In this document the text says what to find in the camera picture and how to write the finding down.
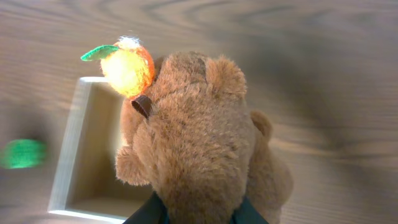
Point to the white cardboard box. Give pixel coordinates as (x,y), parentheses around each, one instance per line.
(85,183)

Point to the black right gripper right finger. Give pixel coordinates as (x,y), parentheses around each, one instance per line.
(246,214)

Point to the brown plush bear toy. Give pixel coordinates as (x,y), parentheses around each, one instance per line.
(201,148)

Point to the green ribbed plastic cap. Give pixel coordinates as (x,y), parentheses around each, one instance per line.
(23,153)

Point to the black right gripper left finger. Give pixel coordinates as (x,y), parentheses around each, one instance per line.
(152,212)

